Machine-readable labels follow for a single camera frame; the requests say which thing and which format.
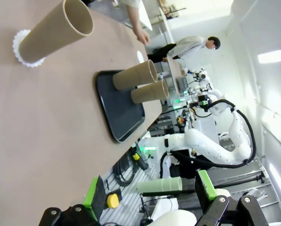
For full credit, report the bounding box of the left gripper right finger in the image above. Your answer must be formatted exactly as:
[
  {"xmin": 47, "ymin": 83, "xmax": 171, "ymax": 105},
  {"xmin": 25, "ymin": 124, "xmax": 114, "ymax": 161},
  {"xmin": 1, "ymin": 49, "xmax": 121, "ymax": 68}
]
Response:
[{"xmin": 194, "ymin": 169, "xmax": 272, "ymax": 226}]

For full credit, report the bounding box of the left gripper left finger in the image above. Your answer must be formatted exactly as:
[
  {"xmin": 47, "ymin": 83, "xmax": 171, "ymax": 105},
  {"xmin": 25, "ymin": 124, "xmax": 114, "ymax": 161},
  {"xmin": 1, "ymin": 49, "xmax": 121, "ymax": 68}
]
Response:
[{"xmin": 38, "ymin": 175, "xmax": 108, "ymax": 226}]

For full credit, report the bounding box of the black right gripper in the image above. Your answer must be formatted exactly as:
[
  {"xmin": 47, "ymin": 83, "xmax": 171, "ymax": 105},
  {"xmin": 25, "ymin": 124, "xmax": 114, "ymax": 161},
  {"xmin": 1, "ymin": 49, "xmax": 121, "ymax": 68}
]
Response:
[{"xmin": 197, "ymin": 94, "xmax": 212, "ymax": 108}]

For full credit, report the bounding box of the tall beige cup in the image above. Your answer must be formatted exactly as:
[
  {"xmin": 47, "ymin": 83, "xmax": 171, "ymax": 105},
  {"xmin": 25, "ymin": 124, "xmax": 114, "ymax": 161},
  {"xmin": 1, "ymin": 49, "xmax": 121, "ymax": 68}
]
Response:
[
  {"xmin": 18, "ymin": 0, "xmax": 94, "ymax": 63},
  {"xmin": 112, "ymin": 59, "xmax": 159, "ymax": 90},
  {"xmin": 131, "ymin": 79, "xmax": 169, "ymax": 104}
]

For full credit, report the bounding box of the white scalloped paper coaster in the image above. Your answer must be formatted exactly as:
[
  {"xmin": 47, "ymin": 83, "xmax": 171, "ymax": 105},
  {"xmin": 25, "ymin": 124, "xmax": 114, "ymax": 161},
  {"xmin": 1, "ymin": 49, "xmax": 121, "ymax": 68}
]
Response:
[{"xmin": 12, "ymin": 29, "xmax": 46, "ymax": 68}]

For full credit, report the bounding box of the person's left forearm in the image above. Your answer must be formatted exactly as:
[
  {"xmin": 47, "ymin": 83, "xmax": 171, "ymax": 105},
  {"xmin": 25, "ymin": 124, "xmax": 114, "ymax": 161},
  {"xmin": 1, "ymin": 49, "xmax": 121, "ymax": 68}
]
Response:
[{"xmin": 127, "ymin": 1, "xmax": 145, "ymax": 35}]

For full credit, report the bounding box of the person's left hand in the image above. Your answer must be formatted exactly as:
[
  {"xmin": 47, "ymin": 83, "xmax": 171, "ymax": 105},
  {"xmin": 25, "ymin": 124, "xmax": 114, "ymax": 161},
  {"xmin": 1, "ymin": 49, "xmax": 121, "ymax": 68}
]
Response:
[{"xmin": 135, "ymin": 29, "xmax": 151, "ymax": 45}]

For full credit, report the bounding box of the yellow round button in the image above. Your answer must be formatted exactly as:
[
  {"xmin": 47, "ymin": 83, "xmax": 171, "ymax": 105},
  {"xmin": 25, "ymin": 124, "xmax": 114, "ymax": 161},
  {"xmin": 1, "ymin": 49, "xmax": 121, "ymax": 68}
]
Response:
[{"xmin": 107, "ymin": 193, "xmax": 121, "ymax": 209}]

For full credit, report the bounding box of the small white background robot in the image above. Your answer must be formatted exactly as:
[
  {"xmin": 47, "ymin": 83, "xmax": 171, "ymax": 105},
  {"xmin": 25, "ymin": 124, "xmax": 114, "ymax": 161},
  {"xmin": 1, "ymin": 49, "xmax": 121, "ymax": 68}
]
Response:
[{"xmin": 185, "ymin": 67, "xmax": 223, "ymax": 99}]

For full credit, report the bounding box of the brown background table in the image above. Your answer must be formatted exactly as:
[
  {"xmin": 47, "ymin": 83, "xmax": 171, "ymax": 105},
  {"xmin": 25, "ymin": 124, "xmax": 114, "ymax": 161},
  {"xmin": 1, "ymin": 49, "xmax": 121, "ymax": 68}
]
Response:
[{"xmin": 166, "ymin": 56, "xmax": 182, "ymax": 96}]

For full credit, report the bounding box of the pale green cup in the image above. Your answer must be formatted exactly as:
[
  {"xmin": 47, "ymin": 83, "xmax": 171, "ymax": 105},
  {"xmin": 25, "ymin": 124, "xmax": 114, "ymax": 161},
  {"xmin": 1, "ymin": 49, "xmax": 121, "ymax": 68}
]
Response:
[{"xmin": 136, "ymin": 177, "xmax": 183, "ymax": 193}]

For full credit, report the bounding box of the black and yellow pendant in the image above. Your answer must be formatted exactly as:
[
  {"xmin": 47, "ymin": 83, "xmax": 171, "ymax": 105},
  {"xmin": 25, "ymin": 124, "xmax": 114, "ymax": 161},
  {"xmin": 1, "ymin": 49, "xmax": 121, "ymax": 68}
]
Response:
[{"xmin": 130, "ymin": 147, "xmax": 149, "ymax": 170}]

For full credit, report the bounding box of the black tripod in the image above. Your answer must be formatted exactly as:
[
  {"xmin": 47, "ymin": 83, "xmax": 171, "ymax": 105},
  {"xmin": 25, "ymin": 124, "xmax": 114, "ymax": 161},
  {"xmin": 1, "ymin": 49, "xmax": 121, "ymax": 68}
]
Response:
[{"xmin": 210, "ymin": 169, "xmax": 266, "ymax": 189}]

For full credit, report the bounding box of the man in grey shirt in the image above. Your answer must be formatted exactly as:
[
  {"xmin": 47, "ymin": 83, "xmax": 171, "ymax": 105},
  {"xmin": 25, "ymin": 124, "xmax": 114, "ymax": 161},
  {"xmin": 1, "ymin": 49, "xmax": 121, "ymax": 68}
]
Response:
[{"xmin": 147, "ymin": 36, "xmax": 222, "ymax": 64}]

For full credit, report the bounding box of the rectangular ceiling light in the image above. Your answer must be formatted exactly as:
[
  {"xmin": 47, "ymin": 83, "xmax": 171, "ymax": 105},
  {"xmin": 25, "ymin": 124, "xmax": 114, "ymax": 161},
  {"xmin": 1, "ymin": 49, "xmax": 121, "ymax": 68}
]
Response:
[{"xmin": 257, "ymin": 50, "xmax": 281, "ymax": 64}]

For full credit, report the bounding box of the black plastic tray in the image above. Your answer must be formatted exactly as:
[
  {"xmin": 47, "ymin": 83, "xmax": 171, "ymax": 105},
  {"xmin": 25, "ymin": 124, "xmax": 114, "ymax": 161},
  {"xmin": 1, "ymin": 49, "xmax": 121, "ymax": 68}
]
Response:
[{"xmin": 95, "ymin": 70, "xmax": 146, "ymax": 144}]

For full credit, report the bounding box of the black cable bundle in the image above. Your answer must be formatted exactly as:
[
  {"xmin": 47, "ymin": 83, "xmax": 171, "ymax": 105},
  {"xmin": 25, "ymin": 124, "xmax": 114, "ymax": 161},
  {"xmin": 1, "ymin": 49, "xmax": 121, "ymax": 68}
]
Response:
[{"xmin": 112, "ymin": 159, "xmax": 138, "ymax": 188}]

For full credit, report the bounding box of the black corrugated cable conduit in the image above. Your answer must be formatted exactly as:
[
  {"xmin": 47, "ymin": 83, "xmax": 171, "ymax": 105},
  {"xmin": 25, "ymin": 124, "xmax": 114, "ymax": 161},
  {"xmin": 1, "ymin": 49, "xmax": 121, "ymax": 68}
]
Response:
[{"xmin": 159, "ymin": 98, "xmax": 257, "ymax": 181}]

